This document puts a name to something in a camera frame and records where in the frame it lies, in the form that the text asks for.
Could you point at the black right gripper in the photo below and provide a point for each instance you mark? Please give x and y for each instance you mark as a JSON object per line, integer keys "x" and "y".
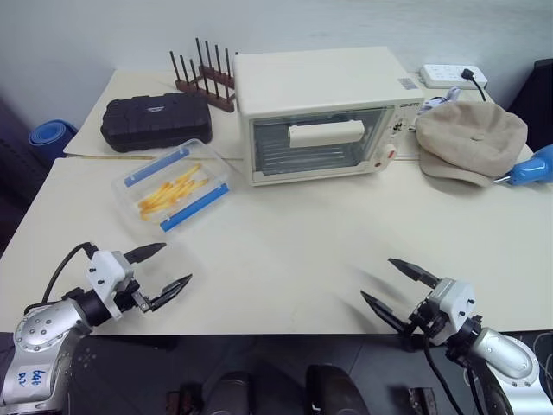
{"x": 430, "y": 326}

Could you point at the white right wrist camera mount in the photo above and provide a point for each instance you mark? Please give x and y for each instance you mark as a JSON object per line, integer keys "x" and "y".
{"x": 458, "y": 302}

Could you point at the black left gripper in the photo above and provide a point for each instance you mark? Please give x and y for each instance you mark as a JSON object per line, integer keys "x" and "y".
{"x": 127, "y": 298}

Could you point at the black hard plastic case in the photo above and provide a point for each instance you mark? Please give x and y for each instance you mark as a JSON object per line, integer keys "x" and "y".
{"x": 155, "y": 121}

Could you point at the clear container with fries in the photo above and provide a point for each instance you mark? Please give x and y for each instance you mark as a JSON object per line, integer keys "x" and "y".
{"x": 129, "y": 190}

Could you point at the white power strip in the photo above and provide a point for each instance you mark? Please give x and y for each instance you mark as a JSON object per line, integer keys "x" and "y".
{"x": 440, "y": 73}

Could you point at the yellow french fries pile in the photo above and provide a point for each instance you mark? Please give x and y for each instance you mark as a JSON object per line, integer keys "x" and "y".
{"x": 166, "y": 192}

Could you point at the blue container latch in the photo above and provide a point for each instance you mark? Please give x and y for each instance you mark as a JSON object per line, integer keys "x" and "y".
{"x": 194, "y": 207}
{"x": 155, "y": 166}

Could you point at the black chair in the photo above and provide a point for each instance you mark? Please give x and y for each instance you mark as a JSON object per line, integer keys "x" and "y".
{"x": 535, "y": 99}

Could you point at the beige flat cap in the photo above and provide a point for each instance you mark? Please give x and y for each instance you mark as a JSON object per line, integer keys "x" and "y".
{"x": 466, "y": 134}

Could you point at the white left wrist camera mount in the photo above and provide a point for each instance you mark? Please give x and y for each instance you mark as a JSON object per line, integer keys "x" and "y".
{"x": 106, "y": 270}

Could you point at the light blue plastic object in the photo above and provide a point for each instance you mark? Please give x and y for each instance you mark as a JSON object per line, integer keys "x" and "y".
{"x": 533, "y": 166}

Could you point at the dark brown wooden peg rack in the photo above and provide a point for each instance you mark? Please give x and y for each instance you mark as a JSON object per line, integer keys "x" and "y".
{"x": 214, "y": 97}

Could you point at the blue rolled foam mat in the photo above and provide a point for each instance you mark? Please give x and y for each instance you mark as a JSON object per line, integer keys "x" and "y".
{"x": 52, "y": 136}

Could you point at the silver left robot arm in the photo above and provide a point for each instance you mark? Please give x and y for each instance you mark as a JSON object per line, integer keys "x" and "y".
{"x": 43, "y": 328}

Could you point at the cream white toaster oven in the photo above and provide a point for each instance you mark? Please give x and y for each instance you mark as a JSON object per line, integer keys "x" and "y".
{"x": 319, "y": 78}

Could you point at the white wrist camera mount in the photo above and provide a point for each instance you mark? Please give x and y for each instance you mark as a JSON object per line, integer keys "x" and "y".
{"x": 106, "y": 270}
{"x": 458, "y": 302}

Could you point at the small brown dark shape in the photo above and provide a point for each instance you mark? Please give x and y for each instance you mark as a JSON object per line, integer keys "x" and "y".
{"x": 421, "y": 400}

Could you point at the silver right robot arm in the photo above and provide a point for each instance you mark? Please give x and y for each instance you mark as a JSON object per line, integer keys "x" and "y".
{"x": 505, "y": 352}

